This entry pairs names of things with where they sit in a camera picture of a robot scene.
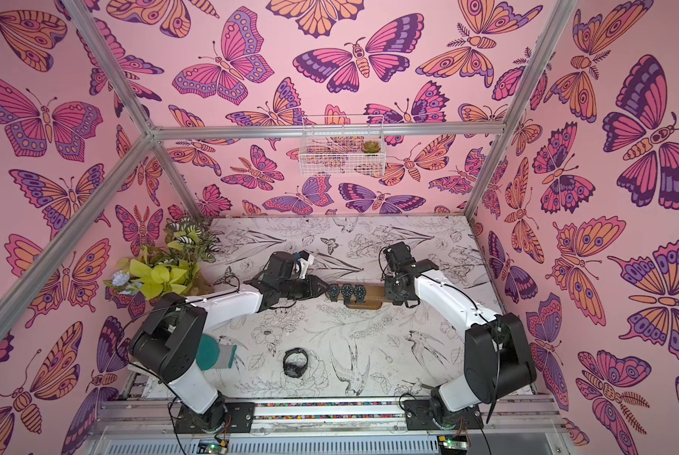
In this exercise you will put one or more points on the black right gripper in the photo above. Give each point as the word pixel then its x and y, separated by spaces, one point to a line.
pixel 402 282

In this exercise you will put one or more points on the green potted plant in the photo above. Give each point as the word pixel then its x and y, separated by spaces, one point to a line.
pixel 159 270

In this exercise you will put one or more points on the white wire basket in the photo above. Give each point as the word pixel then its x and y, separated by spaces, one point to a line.
pixel 331 144

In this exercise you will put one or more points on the small succulent plant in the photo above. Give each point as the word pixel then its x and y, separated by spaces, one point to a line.
pixel 371 147

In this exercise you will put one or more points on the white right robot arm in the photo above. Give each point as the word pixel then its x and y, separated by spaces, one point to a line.
pixel 497 355

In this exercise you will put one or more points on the black watch with dial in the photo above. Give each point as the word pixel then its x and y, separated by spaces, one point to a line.
pixel 360 293

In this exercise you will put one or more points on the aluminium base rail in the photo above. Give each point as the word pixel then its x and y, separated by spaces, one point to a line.
pixel 520 424

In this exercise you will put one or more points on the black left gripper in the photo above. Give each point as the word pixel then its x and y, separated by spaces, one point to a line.
pixel 313 283

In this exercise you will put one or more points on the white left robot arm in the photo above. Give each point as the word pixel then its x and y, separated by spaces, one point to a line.
pixel 166 345

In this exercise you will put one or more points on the wooden watch stand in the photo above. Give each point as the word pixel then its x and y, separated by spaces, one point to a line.
pixel 374 300

